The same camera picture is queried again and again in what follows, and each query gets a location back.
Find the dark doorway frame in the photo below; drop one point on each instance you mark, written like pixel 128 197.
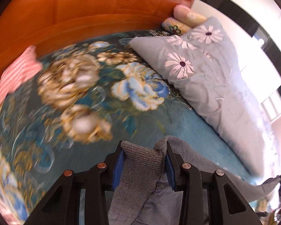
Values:
pixel 250 25

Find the pink floral pillow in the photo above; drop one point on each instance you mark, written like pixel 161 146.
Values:
pixel 188 16

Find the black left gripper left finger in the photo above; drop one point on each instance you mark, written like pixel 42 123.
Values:
pixel 61 204

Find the grey sweater garment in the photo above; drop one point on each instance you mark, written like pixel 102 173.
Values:
pixel 143 195

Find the teal floral bed blanket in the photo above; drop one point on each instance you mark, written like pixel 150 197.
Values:
pixel 101 92

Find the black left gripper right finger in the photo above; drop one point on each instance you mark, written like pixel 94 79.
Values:
pixel 214 191

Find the orange wooden headboard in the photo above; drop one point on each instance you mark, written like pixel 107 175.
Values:
pixel 52 24

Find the light grey floral duvet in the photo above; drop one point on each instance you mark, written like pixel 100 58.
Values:
pixel 202 65

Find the pink striped cloth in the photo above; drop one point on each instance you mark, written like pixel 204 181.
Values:
pixel 25 67

